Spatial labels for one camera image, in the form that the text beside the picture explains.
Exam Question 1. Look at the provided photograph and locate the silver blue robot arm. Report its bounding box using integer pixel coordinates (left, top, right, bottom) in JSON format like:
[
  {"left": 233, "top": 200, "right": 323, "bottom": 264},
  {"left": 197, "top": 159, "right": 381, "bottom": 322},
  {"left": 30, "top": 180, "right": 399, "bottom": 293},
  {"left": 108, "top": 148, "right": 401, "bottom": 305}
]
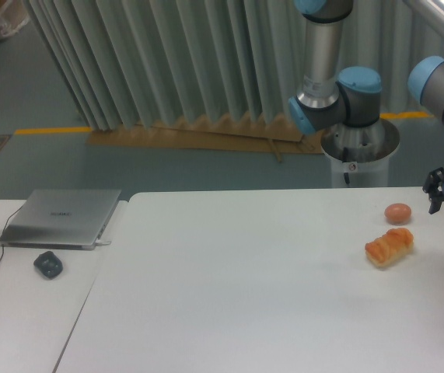
[{"left": 288, "top": 1, "right": 444, "bottom": 214}]

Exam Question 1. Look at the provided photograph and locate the brown egg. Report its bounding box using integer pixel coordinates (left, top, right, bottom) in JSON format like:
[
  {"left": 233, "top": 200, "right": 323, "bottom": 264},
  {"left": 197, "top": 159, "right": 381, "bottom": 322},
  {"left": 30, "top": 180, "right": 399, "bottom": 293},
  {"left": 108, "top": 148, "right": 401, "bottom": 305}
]
[{"left": 384, "top": 203, "right": 412, "bottom": 225}]

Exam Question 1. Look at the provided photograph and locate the orange bread loaf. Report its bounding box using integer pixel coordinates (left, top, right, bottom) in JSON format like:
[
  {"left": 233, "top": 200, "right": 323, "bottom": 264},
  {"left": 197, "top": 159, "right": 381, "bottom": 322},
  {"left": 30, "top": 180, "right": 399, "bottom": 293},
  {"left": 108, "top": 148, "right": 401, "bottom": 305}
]
[{"left": 365, "top": 228, "right": 414, "bottom": 268}]

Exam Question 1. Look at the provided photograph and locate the brown cardboard sheet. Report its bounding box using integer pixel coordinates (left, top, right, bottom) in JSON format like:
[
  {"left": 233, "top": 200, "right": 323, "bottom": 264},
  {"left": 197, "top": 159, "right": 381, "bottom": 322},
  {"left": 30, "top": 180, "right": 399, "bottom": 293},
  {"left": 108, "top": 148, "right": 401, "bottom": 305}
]
[{"left": 86, "top": 113, "right": 323, "bottom": 161}]

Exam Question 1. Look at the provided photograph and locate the grey green pleated curtain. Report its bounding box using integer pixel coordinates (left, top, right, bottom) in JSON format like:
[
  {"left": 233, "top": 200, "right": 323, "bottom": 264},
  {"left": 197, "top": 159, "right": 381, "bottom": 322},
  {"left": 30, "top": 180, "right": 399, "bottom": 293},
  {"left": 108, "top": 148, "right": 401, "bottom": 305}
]
[{"left": 25, "top": 1, "right": 444, "bottom": 133}]

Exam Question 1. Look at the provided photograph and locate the silver closed laptop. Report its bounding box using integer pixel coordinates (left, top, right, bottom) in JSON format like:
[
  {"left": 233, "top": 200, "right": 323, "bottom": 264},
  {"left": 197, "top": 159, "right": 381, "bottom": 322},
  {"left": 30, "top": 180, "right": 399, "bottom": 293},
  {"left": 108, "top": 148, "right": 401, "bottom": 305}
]
[{"left": 0, "top": 189, "right": 121, "bottom": 249}]

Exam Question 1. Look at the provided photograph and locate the black round controller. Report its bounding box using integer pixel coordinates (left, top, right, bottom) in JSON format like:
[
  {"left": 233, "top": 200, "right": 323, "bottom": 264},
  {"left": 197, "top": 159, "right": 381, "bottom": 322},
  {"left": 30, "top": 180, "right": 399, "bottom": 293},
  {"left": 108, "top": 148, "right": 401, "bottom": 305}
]
[{"left": 33, "top": 251, "right": 64, "bottom": 280}]

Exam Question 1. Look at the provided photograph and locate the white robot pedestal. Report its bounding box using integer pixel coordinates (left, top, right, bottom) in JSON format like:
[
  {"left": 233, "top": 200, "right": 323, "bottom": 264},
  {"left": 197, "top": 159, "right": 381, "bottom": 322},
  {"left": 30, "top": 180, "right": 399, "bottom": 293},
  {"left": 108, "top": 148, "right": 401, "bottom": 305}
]
[{"left": 320, "top": 119, "right": 400, "bottom": 188}]

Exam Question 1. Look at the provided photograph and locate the white laptop plug cable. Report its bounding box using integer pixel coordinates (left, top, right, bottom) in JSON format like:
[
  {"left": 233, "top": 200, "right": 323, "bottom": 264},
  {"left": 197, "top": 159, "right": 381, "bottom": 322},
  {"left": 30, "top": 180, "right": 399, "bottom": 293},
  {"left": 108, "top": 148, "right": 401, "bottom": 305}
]
[{"left": 96, "top": 200, "right": 126, "bottom": 246}]

